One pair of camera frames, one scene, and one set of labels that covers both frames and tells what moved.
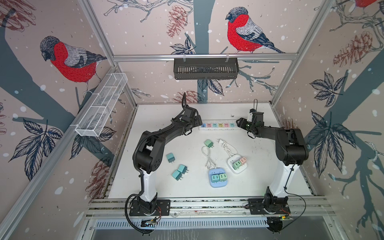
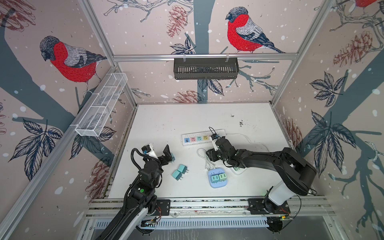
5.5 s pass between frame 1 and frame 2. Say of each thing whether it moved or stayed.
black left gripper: moved
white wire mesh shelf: stayed
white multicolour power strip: moved
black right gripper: moved
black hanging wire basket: stayed
